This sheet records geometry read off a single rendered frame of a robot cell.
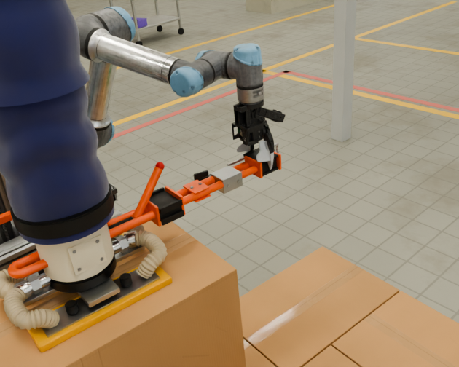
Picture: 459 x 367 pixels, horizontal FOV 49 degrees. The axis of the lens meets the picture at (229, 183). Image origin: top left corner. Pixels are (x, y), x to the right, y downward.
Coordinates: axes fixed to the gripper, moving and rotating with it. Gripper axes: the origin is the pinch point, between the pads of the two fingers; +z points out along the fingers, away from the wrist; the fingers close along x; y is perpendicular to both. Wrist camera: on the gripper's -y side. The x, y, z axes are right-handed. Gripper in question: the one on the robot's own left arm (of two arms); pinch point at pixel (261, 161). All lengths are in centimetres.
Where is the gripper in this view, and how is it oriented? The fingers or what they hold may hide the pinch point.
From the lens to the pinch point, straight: 153.4
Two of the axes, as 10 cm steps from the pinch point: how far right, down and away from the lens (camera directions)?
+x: 6.2, 3.3, -7.1
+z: 0.9, 8.7, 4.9
